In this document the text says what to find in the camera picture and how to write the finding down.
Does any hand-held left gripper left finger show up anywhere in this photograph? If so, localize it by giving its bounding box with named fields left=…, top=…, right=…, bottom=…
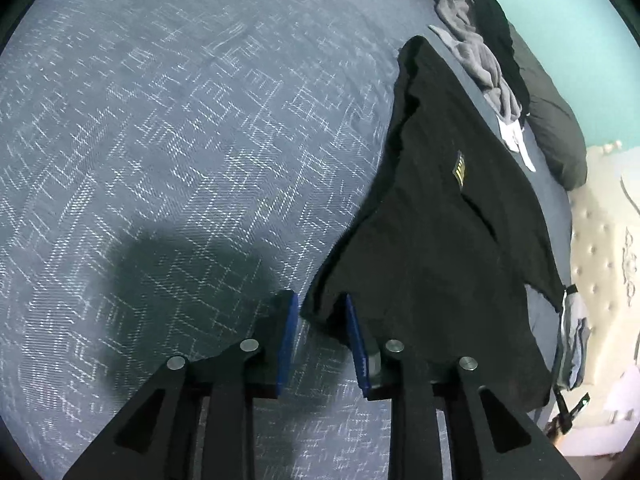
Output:
left=62, top=289, right=300, bottom=480

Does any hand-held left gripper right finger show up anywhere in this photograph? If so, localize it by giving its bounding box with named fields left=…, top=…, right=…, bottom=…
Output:
left=345, top=294, right=583, bottom=480

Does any black sweatshirt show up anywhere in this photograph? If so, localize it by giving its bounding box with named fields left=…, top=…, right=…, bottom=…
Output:
left=300, top=35, right=566, bottom=408

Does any light grey folded garment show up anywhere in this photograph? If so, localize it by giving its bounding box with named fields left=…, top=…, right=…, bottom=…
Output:
left=562, top=292, right=593, bottom=391

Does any black white-striped garment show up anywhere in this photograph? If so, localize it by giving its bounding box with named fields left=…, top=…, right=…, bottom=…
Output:
left=552, top=284, right=578, bottom=386

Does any cream tufted headboard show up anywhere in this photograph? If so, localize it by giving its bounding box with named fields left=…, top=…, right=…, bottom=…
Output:
left=567, top=140, right=640, bottom=456

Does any bed with blue patterned sheet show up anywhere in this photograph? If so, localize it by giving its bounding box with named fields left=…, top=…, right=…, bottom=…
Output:
left=0, top=0, right=573, bottom=480

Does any long dark grey pillow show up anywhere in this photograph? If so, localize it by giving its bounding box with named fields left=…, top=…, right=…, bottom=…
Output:
left=385, top=0, right=588, bottom=191

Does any grey knitted sweater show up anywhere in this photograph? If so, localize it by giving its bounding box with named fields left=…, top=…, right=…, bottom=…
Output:
left=434, top=0, right=523, bottom=123

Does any black garment with white trim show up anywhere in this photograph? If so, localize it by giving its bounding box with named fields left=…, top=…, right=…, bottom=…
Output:
left=461, top=0, right=531, bottom=111

